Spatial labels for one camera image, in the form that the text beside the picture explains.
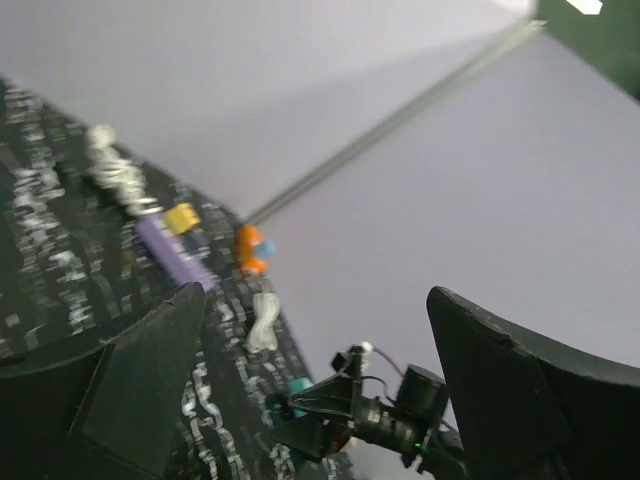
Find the white coiled cable of purple strip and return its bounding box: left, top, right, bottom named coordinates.
left=84, top=123, right=160, bottom=218

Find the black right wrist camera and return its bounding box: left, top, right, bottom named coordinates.
left=352, top=365, right=449, bottom=460

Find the teal triangular power strip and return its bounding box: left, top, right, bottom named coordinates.
left=269, top=377, right=314, bottom=426

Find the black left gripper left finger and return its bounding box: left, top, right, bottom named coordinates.
left=1, top=283, right=206, bottom=479

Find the purple power strip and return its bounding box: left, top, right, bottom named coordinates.
left=134, top=213, right=216, bottom=292

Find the white cable of orange strip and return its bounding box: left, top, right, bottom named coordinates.
left=244, top=291, right=280, bottom=353

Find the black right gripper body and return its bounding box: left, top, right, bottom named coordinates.
left=267, top=344, right=365, bottom=463

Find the orange power strip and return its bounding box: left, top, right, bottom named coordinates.
left=235, top=224, right=267, bottom=274

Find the blue cube plug adapter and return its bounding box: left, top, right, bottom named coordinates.
left=253, top=240, right=275, bottom=261

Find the yellow cube plug adapter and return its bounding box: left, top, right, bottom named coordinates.
left=163, top=203, right=201, bottom=235

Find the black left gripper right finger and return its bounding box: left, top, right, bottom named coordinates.
left=426, top=287, right=639, bottom=480

